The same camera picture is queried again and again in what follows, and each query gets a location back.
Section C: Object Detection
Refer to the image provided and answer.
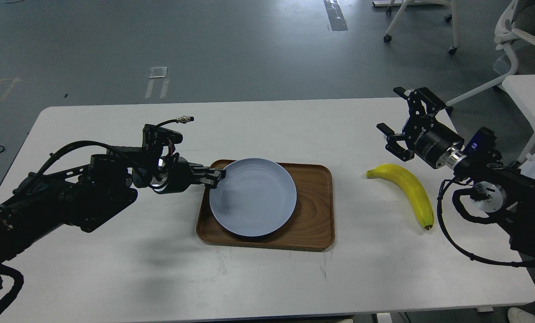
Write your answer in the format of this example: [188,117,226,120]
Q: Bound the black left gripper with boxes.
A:
[150,156,227,194]

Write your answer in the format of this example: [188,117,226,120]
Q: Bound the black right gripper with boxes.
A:
[376,87,465,169]

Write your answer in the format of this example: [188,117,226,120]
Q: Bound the light blue plate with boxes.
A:
[209,158,298,237]

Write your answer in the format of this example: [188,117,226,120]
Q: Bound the yellow banana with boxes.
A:
[365,164,434,231]

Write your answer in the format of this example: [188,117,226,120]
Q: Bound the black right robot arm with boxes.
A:
[377,87,535,268]

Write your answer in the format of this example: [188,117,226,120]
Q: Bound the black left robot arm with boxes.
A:
[0,116,226,315]

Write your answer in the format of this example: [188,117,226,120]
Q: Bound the brown wooden tray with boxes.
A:
[196,160,335,252]

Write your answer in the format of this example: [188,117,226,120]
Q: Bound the white rolling chair base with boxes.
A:
[372,0,460,57]

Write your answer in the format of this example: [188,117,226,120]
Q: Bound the white office chair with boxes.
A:
[445,0,535,110]

